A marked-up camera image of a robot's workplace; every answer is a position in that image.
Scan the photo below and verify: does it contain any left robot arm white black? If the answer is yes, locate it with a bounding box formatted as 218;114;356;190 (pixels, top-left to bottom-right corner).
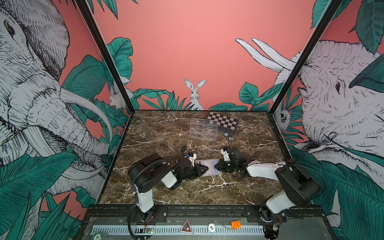
129;153;209;214

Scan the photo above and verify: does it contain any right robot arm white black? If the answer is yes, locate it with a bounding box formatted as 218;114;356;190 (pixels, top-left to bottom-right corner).
215;147;321;223

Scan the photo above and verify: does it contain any clear acrylic organizer box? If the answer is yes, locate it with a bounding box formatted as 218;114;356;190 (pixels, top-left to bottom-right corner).
189;119;218;141

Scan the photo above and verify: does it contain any folded checkered chess board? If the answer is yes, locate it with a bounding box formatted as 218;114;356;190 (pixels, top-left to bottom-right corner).
207;112;239;135

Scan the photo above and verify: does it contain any red warning triangle sticker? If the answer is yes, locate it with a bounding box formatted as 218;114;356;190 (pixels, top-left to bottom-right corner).
180;219;194;234

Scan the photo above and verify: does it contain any white round button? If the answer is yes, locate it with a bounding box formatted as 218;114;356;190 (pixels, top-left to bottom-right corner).
208;223;216;233

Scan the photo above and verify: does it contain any orange tag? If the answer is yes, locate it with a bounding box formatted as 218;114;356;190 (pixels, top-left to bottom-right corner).
231;221;242;230

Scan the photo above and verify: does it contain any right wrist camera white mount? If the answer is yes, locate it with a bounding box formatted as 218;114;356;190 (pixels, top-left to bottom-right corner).
220;147;231;162

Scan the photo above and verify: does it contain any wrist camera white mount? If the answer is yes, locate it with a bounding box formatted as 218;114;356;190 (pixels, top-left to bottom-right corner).
220;147;231;162
185;153;197;165

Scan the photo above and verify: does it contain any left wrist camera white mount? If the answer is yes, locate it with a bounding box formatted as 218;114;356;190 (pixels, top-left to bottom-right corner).
185;153;197;165

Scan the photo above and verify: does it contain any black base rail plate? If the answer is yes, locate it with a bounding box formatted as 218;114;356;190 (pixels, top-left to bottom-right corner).
83;204;327;224

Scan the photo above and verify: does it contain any right black frame post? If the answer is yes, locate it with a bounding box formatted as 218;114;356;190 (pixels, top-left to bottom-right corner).
269;0;343;115

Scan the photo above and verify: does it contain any black frame post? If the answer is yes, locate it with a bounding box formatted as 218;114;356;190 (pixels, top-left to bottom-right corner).
269;0;343;115
76;0;135;114

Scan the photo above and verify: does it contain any left black frame post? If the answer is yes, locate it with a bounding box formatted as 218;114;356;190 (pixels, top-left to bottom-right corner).
76;0;135;114

